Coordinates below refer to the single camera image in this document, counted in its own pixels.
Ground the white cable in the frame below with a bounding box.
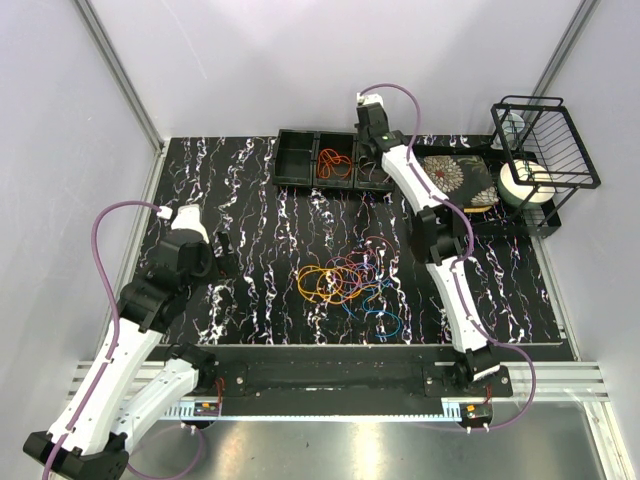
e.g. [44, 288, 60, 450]
[357, 157, 391, 184]

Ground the orange cable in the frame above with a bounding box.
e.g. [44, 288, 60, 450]
[317, 147, 354, 180]

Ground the yellow cable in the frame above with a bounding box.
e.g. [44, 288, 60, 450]
[297, 264, 366, 306]

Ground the blue cable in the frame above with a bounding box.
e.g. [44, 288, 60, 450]
[344, 279, 404, 341]

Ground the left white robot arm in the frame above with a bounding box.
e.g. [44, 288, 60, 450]
[23, 229, 238, 479]

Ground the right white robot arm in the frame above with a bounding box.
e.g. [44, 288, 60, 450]
[356, 95, 499, 397]

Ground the black three-compartment bin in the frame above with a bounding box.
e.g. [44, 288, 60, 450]
[272, 129, 395, 194]

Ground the pale blue cup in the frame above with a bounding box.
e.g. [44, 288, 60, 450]
[497, 110, 526, 150]

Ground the black tray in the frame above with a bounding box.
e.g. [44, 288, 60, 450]
[413, 145, 537, 236]

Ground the white ceramic bowl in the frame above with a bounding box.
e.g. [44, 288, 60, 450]
[498, 159, 556, 209]

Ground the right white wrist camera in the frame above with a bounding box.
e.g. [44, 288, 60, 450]
[356, 92, 384, 107]

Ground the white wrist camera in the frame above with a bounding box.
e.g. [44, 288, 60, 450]
[356, 92, 384, 107]
[156, 204, 210, 244]

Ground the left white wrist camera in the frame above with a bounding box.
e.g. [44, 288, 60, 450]
[156, 204, 210, 244]

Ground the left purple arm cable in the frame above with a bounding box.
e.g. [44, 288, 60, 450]
[39, 200, 209, 480]

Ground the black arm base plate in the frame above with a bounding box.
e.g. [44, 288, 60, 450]
[205, 345, 514, 408]

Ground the pink cable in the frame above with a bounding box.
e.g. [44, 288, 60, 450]
[324, 237, 399, 291]

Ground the black wire dish rack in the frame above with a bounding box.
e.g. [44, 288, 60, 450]
[490, 95, 601, 238]

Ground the aluminium ruler rail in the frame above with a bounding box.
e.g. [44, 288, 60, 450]
[160, 399, 483, 423]

